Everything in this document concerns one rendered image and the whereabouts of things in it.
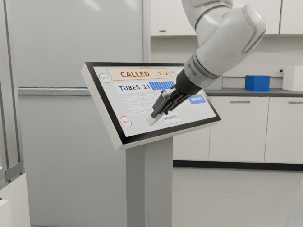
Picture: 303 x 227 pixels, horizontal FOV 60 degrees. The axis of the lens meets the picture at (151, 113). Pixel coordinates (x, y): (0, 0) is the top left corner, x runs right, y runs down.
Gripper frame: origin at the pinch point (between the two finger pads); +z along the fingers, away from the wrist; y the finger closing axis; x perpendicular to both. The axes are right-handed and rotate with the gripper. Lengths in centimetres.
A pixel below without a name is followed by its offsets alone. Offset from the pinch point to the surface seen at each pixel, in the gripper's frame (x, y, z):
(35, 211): -13, 0, 151
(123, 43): -70, -45, 38
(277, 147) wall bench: 25, -237, 85
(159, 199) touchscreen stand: 22.2, -12.3, 32.0
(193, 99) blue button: -5.9, -28.2, 3.6
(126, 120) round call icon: -1.7, 8.4, 3.5
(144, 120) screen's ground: -0.8, 1.8, 3.5
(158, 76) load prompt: -18.4, -16.1, 3.5
